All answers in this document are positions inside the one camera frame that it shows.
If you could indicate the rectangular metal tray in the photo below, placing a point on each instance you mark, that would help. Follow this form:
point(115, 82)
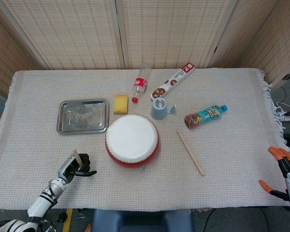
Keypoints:
point(83, 116)

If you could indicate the wooden drumstick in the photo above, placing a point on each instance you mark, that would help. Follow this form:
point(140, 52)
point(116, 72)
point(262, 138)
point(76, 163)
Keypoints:
point(191, 153)
point(77, 158)

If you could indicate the white woven tablecloth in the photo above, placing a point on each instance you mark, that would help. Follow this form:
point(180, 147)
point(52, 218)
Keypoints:
point(145, 188)

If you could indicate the light blue plastic cup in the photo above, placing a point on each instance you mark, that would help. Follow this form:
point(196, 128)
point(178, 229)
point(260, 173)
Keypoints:
point(158, 108)

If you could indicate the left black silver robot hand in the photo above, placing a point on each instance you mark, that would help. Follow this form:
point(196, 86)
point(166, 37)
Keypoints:
point(70, 170)

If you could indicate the clear bottle red label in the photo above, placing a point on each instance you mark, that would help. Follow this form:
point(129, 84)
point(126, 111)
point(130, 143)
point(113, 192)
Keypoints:
point(140, 83)

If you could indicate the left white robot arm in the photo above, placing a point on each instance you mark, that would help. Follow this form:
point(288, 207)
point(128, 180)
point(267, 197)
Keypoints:
point(46, 198)

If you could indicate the white power strip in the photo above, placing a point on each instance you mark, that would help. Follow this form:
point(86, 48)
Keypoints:
point(288, 118)

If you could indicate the red drum white skin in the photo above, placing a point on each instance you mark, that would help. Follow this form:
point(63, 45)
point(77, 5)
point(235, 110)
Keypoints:
point(131, 137)

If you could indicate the woven folding screen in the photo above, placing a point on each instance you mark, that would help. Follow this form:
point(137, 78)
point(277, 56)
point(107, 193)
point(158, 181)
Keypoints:
point(75, 33)

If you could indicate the long white wrap box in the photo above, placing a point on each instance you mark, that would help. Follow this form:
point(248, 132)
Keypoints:
point(171, 82)

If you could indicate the tea bottle blue cap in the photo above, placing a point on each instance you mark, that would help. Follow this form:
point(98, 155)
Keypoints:
point(205, 116)

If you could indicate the dark blue chair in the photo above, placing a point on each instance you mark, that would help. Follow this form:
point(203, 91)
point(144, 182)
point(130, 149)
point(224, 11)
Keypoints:
point(140, 221)

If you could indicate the yellow sponge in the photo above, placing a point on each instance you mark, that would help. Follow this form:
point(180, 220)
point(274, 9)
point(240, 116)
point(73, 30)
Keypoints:
point(120, 104)

